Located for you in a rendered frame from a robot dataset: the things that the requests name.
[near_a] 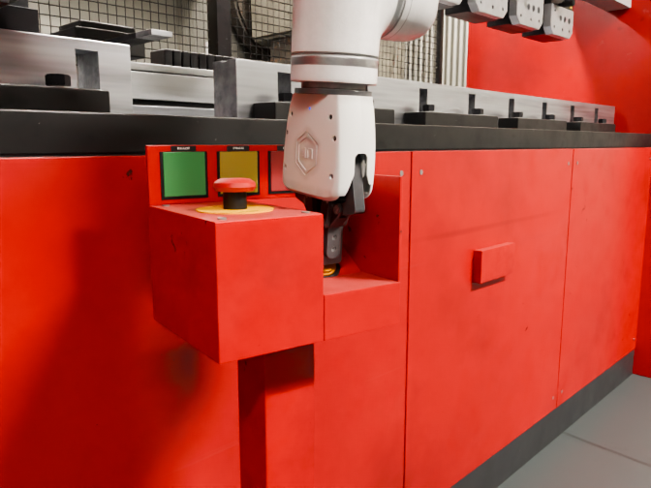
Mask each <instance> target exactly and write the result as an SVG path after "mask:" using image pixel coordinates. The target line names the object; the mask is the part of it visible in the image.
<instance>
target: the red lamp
mask: <svg viewBox="0 0 651 488"><path fill-rule="evenodd" d="M283 163H284V151H270V176H271V192H277V191H289V189H288V188H287V187H286V186H285V185H284V183H283Z"/></svg>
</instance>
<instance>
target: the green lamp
mask: <svg viewBox="0 0 651 488"><path fill-rule="evenodd" d="M163 170H164V192H165V197H184V196H202V195H206V190H205V160H204V152H163Z"/></svg>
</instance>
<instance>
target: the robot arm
mask: <svg viewBox="0 0 651 488"><path fill-rule="evenodd" d="M438 4H439V0H293V27H292V56H291V81H294V82H301V88H295V89H294V93H293V96H292V100H291V105H290V110H289V116H288V122H287V130H286V138H285V149H284V163H283V183H284V185H285V186H286V187H287V188H288V189H289V190H290V191H293V192H294V194H295V197H296V198H298V199H299V200H300V201H301V202H303V203H304V205H305V208H306V211H312V212H318V213H322V214H323V215H324V265H327V264H334V263H339V262H340V261H341V259H342V244H343V227H345V226H346V225H347V224H348V219H349V217H350V216H351V215H355V214H362V213H364V211H365V205H364V199H365V198H367V197H369V196H370V194H371V191H372V187H373V180H374V170H375V118H374V106H373V98H372V92H371V91H365V90H366V86H375V85H377V78H378V64H379V60H378V59H379V49H380V40H384V41H391V42H409V41H413V40H415V39H418V38H420V37H421V36H423V35H424V34H426V32H427V31H428V30H429V29H430V28H431V26H432V24H433V22H434V20H435V18H436V14H437V11H438Z"/></svg>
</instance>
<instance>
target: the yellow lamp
mask: <svg viewBox="0 0 651 488"><path fill-rule="evenodd" d="M219 153H220V178H250V179H251V180H253V181H255V183H256V188H255V190H254V191H252V192H247V193H257V192H258V152H257V151H235V152H219Z"/></svg>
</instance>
